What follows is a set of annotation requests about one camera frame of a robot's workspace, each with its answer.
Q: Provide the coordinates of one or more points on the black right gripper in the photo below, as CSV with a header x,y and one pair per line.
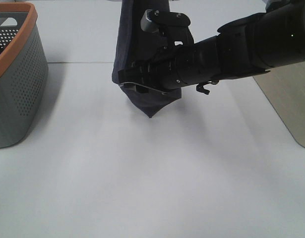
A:
x,y
154,74

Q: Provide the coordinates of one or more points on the dark grey towel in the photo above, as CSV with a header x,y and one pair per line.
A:
x,y
133,44

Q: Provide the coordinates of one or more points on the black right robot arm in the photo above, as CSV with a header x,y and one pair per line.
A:
x,y
244,47

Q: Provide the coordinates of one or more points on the beige basket with grey rim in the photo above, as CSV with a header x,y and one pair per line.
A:
x,y
291,104

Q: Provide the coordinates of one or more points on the grey basket with orange rim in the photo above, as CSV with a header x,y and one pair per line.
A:
x,y
23,71

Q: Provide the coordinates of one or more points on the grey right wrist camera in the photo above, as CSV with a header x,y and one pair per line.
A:
x,y
173,26

